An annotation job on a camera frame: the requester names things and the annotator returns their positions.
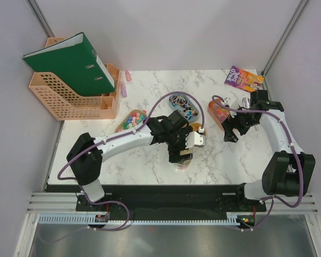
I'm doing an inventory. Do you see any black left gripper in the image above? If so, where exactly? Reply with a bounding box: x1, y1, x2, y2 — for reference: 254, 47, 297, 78
165, 127, 193, 163

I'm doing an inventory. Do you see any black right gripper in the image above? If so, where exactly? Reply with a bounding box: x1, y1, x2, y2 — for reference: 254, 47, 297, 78
221, 104, 261, 143

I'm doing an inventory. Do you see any silver metal scoop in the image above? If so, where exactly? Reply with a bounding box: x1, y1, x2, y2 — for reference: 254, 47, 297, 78
242, 97, 259, 131

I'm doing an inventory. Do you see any clear plastic jar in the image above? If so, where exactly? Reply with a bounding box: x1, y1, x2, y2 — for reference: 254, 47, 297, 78
174, 160, 191, 170

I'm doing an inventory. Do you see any orange tray of gummies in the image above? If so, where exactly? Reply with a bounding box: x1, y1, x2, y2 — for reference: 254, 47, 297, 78
208, 101, 230, 131

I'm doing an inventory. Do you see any tan tray of popsicle candies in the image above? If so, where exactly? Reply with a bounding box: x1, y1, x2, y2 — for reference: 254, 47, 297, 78
189, 123, 208, 137

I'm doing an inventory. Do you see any grey tray of lollipops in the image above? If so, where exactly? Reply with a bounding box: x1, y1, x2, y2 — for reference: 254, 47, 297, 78
169, 94, 200, 122

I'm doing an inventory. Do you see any beige tray of star candies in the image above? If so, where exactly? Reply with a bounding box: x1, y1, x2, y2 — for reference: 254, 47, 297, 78
115, 109, 147, 132

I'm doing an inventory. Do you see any gold jar lid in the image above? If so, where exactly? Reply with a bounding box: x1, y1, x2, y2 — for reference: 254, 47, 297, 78
179, 149, 193, 163

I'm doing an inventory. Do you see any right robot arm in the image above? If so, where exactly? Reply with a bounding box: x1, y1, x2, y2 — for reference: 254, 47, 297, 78
220, 90, 316, 211

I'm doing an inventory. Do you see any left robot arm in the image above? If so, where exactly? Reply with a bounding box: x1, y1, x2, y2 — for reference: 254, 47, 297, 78
66, 111, 196, 210

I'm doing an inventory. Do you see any Roald Dahl book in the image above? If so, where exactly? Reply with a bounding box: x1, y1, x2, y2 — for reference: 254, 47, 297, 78
224, 66, 264, 93

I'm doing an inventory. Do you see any peach desk organizer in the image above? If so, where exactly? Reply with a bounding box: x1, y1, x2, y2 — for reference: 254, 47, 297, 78
29, 37, 120, 120

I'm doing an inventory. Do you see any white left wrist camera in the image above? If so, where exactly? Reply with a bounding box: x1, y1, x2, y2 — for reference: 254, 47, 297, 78
185, 131, 206, 148

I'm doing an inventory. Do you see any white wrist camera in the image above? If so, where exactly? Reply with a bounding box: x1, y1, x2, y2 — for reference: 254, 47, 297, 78
222, 97, 239, 118
185, 131, 206, 148

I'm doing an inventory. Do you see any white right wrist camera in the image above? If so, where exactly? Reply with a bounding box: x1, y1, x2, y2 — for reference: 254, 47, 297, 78
222, 97, 239, 118

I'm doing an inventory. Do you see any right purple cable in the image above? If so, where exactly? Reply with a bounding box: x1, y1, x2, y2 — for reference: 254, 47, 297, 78
211, 95, 304, 232

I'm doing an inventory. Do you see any purple cable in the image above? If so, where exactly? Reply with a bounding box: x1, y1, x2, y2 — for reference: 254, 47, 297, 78
211, 95, 304, 232
37, 92, 206, 244

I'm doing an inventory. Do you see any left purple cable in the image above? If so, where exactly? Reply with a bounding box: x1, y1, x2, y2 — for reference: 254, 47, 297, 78
37, 92, 206, 244

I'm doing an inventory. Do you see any green ring binder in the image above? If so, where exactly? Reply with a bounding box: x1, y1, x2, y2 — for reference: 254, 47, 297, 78
23, 32, 116, 97

